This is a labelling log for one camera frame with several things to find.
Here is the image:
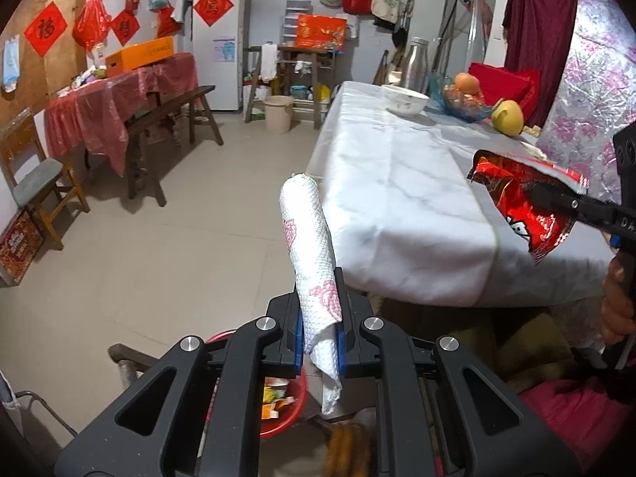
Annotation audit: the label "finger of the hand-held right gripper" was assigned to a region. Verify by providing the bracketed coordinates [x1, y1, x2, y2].
[527, 181, 618, 233]

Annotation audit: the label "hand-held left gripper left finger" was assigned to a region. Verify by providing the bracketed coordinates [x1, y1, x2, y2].
[54, 294, 305, 477]

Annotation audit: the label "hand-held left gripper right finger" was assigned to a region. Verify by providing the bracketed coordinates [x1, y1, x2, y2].
[334, 267, 582, 477]

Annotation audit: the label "red snack bag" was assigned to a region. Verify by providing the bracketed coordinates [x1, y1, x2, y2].
[467, 149, 589, 265]

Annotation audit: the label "red plastic basin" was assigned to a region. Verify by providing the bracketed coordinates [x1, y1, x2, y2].
[205, 328, 309, 439]

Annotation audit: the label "white patterned paper towel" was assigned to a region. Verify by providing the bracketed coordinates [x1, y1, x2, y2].
[279, 172, 343, 415]

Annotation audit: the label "person's right hand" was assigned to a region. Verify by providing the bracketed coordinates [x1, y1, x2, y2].
[600, 258, 636, 346]

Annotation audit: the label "crumpled wrappers in basin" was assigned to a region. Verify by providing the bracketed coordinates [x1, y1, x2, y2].
[262, 378, 299, 421]

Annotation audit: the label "silver floral cloth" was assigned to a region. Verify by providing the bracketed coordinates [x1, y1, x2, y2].
[537, 0, 636, 204]

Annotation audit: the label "yellow pomelo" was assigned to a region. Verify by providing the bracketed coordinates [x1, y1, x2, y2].
[491, 100, 524, 135]

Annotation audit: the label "red cushion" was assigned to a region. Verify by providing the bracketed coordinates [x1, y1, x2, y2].
[468, 62, 541, 125]

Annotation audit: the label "blue bag of oranges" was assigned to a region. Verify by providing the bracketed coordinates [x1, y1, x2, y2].
[430, 72, 505, 122]

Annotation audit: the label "table with white cloth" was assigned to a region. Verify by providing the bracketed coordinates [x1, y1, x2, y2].
[305, 81, 617, 308]

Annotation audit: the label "wooden stool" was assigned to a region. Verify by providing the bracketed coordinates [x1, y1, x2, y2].
[108, 343, 224, 391]

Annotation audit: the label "white bowl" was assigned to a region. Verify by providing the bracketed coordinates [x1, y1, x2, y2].
[382, 84, 430, 117]

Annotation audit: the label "steel thermos jug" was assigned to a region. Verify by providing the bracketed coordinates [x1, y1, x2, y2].
[400, 37, 430, 93]

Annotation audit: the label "white plastic bucket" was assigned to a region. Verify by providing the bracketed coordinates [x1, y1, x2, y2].
[263, 95, 294, 135]

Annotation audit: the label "dark wooden bench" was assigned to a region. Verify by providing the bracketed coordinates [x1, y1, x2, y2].
[124, 85, 224, 208]

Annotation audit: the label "white hanging towel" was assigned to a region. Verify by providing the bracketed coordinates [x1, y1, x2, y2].
[261, 42, 278, 80]

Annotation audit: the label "wooden shelf stand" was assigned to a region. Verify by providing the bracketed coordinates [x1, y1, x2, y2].
[248, 45, 339, 130]

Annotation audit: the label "red printed carton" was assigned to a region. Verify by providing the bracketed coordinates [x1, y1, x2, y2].
[0, 209, 45, 286]

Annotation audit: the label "white refrigerator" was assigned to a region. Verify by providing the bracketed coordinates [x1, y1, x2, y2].
[191, 0, 255, 112]

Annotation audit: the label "red orange gift box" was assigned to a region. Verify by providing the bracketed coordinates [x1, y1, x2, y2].
[295, 14, 347, 51]

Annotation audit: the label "wooden chair grey seat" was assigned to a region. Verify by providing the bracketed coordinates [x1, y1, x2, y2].
[0, 119, 91, 250]

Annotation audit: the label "table with red cloth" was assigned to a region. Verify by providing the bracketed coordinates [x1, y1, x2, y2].
[45, 52, 200, 177]

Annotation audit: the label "orange cardboard box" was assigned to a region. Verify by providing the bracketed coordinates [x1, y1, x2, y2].
[105, 36, 176, 78]

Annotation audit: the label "red hanging ornament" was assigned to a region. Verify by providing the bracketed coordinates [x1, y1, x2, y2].
[156, 7, 187, 38]

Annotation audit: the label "red diamond paper on refrigerator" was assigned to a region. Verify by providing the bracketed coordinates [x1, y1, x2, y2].
[193, 0, 234, 27]

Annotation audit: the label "small red diamond paper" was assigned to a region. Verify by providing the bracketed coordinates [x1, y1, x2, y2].
[110, 10, 139, 47]

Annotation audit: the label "red plastic bag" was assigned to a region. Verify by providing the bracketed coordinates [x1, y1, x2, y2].
[73, 0, 112, 53]

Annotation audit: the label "blue face mask pack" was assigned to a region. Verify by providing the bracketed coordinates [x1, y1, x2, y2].
[1, 35, 21, 93]

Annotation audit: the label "large red diamond paper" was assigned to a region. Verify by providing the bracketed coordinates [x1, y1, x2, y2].
[23, 1, 69, 57]

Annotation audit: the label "brown wall board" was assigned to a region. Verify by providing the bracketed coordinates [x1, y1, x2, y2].
[0, 0, 95, 125]

